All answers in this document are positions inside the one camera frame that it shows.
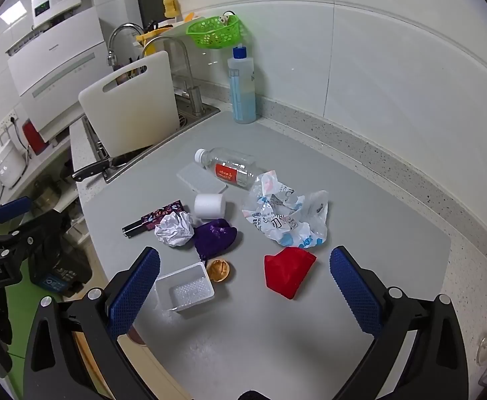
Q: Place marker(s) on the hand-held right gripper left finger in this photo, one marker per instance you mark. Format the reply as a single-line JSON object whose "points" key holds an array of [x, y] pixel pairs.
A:
{"points": [[135, 291]]}

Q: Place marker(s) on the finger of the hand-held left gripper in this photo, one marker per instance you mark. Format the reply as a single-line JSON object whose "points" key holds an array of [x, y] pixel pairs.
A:
{"points": [[39, 226], [13, 209]]}

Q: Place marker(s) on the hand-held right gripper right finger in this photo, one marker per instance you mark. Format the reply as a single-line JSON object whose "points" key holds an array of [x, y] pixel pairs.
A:
{"points": [[356, 296]]}

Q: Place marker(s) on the white plastic tray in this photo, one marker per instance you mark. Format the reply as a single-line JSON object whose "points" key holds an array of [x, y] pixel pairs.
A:
{"points": [[185, 289]]}

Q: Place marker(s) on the black trash bin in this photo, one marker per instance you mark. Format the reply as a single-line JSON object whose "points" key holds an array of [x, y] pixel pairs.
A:
{"points": [[66, 268]]}

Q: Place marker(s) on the purple velvet pouch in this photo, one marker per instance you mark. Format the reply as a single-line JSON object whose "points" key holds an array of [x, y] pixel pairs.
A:
{"points": [[214, 237]]}

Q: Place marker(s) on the person's left hand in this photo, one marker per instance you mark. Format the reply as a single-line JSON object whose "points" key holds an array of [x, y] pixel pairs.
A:
{"points": [[2, 314]]}

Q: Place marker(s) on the metal pot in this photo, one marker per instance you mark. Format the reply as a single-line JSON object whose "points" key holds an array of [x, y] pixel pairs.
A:
{"points": [[47, 193]]}

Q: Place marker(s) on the open white shelf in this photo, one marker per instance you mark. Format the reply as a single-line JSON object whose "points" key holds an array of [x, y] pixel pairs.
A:
{"points": [[66, 200]]}

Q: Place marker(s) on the white storage box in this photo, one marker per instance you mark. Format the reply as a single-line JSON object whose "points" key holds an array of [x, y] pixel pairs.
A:
{"points": [[78, 233]]}

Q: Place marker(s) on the white rice cooker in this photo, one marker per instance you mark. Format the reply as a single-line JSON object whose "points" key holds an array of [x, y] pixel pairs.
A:
{"points": [[8, 166]]}

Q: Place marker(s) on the pink round object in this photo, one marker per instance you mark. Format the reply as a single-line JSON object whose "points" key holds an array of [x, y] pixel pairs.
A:
{"points": [[137, 336]]}

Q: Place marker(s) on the crumpled white paper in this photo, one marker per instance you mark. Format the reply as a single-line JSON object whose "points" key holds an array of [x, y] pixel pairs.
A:
{"points": [[174, 229]]}

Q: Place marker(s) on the red container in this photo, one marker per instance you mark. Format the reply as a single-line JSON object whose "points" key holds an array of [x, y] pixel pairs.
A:
{"points": [[33, 137]]}

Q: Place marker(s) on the dark patterned box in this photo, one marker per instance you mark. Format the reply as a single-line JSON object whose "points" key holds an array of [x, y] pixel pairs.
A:
{"points": [[160, 215]]}

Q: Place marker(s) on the crumpled clear plastic bag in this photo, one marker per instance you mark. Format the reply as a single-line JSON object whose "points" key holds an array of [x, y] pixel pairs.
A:
{"points": [[276, 216]]}

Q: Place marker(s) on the white cup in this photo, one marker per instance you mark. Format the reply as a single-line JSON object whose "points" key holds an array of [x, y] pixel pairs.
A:
{"points": [[210, 206]]}

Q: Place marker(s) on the white dishwasher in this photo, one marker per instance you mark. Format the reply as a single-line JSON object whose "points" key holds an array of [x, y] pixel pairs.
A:
{"points": [[56, 87]]}

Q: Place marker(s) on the white cutting board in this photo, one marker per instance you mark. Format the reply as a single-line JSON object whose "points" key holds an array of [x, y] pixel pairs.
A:
{"points": [[131, 108]]}

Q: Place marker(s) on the clear plastic bottle red label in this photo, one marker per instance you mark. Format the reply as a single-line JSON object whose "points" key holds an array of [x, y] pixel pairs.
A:
{"points": [[231, 171]]}

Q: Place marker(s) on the steel kitchen sink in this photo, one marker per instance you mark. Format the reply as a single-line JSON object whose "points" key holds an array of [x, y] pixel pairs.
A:
{"points": [[209, 111]]}

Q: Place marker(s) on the tall chrome gooseneck faucet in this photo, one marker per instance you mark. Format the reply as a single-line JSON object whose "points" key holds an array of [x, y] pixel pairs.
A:
{"points": [[196, 98]]}

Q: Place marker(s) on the chrome faucet with sprayer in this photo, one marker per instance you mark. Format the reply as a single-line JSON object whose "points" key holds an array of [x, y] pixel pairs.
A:
{"points": [[118, 31]]}

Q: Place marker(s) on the yellow plastic rack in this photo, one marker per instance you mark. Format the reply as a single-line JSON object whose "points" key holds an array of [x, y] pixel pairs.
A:
{"points": [[147, 35]]}

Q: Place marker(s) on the blue-capped detergent bottle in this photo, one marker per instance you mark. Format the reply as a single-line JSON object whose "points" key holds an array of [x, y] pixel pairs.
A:
{"points": [[242, 100]]}

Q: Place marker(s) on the yellow sponge figure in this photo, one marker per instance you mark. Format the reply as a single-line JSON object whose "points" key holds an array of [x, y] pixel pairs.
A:
{"points": [[170, 7]]}

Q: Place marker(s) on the green plastic basket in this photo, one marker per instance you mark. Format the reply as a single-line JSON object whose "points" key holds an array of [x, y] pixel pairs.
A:
{"points": [[210, 35]]}

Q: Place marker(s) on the white wall socket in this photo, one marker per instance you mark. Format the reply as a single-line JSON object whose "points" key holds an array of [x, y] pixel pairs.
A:
{"points": [[14, 118]]}

